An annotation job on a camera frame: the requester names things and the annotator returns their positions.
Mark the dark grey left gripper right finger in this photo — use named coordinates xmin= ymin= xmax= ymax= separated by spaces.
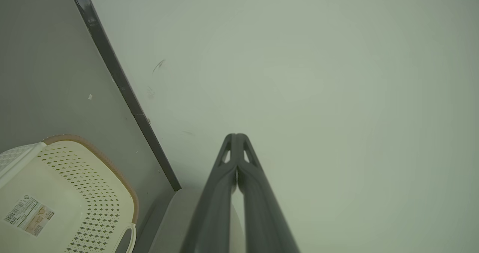
xmin=237 ymin=133 xmax=300 ymax=253

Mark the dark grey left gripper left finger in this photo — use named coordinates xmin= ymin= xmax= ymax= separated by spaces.
xmin=180 ymin=133 xmax=238 ymax=253

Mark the cream perforated laundry basket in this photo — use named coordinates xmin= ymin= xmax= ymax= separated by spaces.
xmin=0 ymin=134 xmax=140 ymax=253

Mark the barcode sticker label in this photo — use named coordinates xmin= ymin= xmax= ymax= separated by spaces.
xmin=3 ymin=194 xmax=55 ymax=237

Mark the black wall baseboard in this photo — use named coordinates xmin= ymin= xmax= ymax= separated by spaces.
xmin=67 ymin=0 xmax=182 ymax=192

